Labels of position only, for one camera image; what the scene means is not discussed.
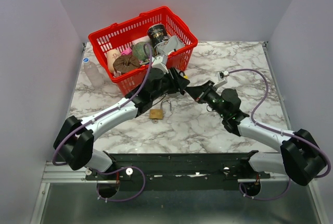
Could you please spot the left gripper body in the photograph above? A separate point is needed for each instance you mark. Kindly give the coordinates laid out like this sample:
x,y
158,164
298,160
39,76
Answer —
x,y
168,86

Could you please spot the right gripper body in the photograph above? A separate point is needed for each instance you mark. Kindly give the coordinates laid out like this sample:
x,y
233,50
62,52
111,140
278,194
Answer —
x,y
212,96

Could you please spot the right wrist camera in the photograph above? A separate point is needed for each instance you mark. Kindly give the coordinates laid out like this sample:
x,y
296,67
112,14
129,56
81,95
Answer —
x,y
222,78

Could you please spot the clear plastic water bottle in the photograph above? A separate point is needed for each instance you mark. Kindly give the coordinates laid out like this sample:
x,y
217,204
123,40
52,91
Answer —
x,y
93,73

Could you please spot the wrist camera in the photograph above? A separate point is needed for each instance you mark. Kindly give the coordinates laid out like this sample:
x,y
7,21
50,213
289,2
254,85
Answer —
x,y
160,62
222,78

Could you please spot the brass padlock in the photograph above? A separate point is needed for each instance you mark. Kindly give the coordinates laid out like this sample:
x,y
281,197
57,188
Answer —
x,y
157,114

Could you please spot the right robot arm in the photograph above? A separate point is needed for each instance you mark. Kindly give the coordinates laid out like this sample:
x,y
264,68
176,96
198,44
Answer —
x,y
295,153

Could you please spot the pink small box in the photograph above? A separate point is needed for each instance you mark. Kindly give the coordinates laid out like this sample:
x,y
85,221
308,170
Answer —
x,y
127,51

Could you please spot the black printed can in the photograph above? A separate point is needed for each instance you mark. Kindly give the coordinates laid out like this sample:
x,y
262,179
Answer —
x,y
157,34

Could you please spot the yellow black padlock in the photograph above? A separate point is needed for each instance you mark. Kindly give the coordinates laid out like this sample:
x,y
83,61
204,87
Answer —
x,y
183,75

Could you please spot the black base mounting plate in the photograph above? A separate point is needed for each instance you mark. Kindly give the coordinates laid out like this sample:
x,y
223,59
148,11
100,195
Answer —
x,y
177,172

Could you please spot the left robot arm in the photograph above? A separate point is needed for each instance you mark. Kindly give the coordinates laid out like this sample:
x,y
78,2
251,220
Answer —
x,y
75,141

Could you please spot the brown fabric pouch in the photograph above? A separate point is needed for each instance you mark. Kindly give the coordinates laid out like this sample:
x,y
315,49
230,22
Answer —
x,y
126,63

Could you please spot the grey wrapped bundle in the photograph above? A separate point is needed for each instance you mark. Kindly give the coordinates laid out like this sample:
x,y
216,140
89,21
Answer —
x,y
173,44

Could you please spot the green round melon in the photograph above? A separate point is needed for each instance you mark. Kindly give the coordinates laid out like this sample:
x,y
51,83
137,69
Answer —
x,y
141,49

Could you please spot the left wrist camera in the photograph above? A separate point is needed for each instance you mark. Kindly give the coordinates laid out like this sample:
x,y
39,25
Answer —
x,y
160,62

